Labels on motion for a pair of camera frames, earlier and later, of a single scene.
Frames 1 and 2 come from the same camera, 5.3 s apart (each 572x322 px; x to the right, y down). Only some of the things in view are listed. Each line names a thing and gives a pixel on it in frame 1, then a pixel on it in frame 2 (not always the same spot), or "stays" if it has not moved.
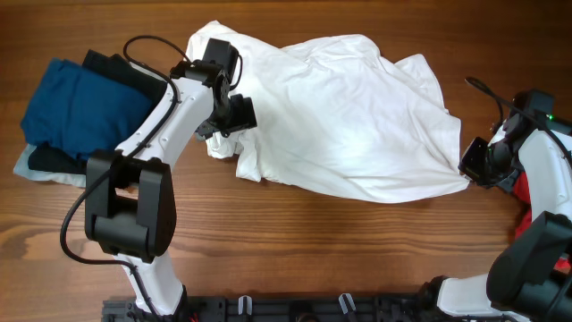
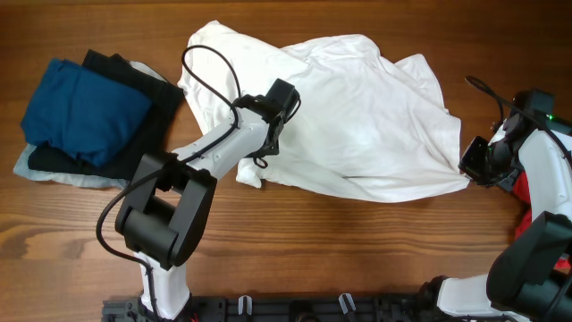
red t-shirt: x=522 y=192 stays
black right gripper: x=472 y=157 stays
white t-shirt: x=335 y=114 stays
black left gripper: x=243 y=113 → x=272 y=135
